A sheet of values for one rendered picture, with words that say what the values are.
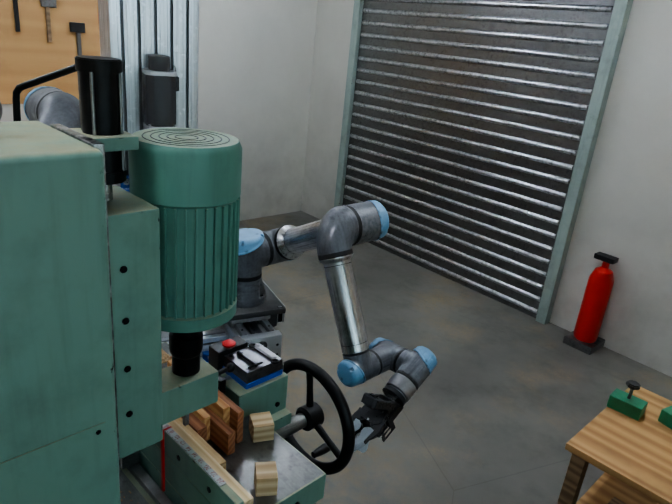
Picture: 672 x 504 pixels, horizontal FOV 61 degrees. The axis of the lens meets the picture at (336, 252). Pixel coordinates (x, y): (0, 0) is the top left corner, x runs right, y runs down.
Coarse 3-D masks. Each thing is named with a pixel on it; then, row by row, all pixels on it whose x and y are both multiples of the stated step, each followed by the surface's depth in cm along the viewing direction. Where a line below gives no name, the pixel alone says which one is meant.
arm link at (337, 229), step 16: (336, 208) 156; (320, 224) 156; (336, 224) 153; (352, 224) 154; (320, 240) 153; (336, 240) 152; (352, 240) 155; (320, 256) 154; (336, 256) 152; (336, 272) 153; (352, 272) 155; (336, 288) 153; (352, 288) 154; (336, 304) 154; (352, 304) 154; (336, 320) 156; (352, 320) 154; (352, 336) 154; (352, 352) 154; (368, 352) 156; (352, 368) 152; (368, 368) 155; (352, 384) 153
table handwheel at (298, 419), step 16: (288, 368) 139; (304, 368) 135; (320, 368) 133; (336, 384) 131; (336, 400) 129; (304, 416) 136; (320, 416) 137; (288, 432) 132; (320, 432) 136; (352, 432) 129; (336, 448) 134; (352, 448) 130; (320, 464) 139; (336, 464) 133
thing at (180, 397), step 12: (204, 360) 111; (168, 372) 106; (204, 372) 107; (216, 372) 108; (168, 384) 102; (180, 384) 103; (192, 384) 104; (204, 384) 106; (216, 384) 108; (168, 396) 101; (180, 396) 103; (192, 396) 105; (204, 396) 107; (216, 396) 109; (168, 408) 102; (180, 408) 104; (192, 408) 106; (168, 420) 103
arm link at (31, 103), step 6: (36, 90) 156; (42, 90) 154; (48, 90) 153; (54, 90) 153; (60, 90) 156; (30, 96) 156; (36, 96) 153; (42, 96) 151; (24, 102) 158; (30, 102) 154; (36, 102) 151; (24, 108) 158; (30, 108) 154; (36, 108) 150; (30, 114) 155; (36, 114) 151; (30, 120) 156; (36, 120) 153
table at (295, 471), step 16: (272, 416) 128; (288, 416) 130; (144, 448) 116; (240, 448) 113; (256, 448) 114; (272, 448) 114; (288, 448) 115; (160, 464) 112; (240, 464) 109; (288, 464) 110; (304, 464) 111; (176, 480) 108; (240, 480) 105; (288, 480) 107; (304, 480) 107; (320, 480) 108; (192, 496) 104; (272, 496) 103; (288, 496) 103; (304, 496) 106; (320, 496) 110
